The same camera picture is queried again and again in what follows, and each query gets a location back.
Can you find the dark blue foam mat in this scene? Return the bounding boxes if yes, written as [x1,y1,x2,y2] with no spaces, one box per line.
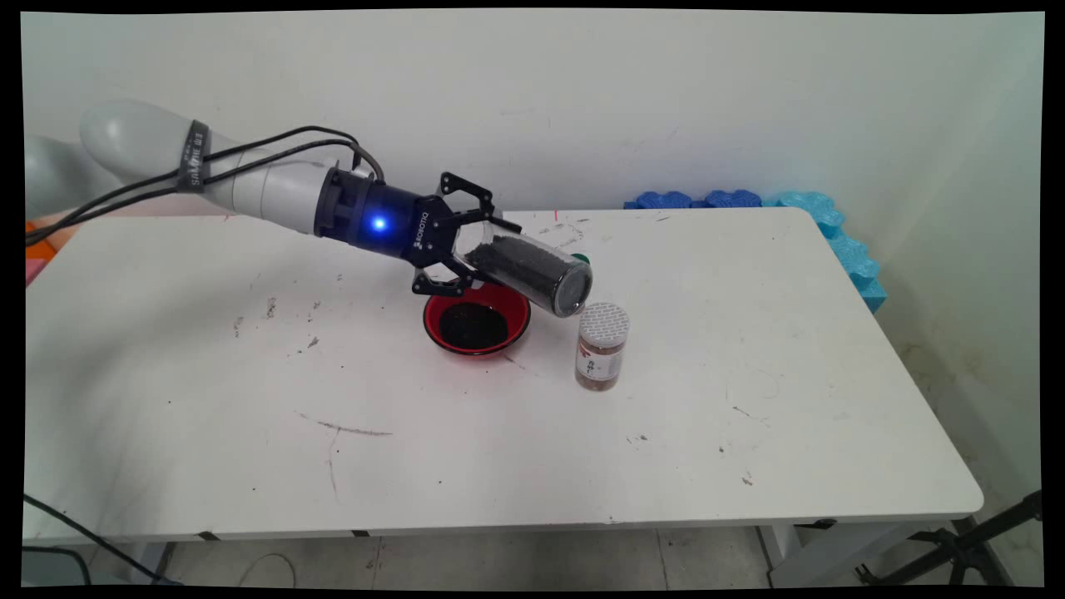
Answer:
[624,190,763,210]

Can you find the thin black loose cable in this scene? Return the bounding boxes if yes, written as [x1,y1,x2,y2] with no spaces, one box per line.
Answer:
[23,494,172,586]

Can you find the black velcro strap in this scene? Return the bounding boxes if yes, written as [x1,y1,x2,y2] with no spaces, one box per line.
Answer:
[176,121,213,194]

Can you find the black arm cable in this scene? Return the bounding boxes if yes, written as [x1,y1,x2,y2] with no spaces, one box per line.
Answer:
[25,138,386,247]
[25,125,364,238]

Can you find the clear jar with black grains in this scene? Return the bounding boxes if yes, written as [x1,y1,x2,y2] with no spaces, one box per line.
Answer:
[452,223,594,319]

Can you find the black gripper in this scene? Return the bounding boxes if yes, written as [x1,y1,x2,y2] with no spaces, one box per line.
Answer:
[315,166,523,299]

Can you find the red bowl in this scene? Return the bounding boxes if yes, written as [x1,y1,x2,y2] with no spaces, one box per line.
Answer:
[423,279,532,357]

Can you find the light blue foam mat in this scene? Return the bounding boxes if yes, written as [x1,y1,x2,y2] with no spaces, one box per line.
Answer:
[761,191,889,314]

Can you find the white table leg frame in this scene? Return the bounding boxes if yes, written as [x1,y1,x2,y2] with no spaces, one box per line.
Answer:
[755,520,983,588]
[125,541,177,585]

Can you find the black tripod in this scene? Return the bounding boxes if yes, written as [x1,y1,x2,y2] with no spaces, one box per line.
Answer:
[855,491,1043,587]

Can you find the thin grey cable loop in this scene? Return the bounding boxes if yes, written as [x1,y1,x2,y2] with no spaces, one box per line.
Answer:
[240,552,299,588]

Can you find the nut jar with white lid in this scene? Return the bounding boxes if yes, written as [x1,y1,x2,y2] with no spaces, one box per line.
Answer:
[574,302,631,392]

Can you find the black grain heap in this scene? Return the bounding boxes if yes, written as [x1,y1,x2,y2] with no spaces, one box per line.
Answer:
[438,301,510,352]

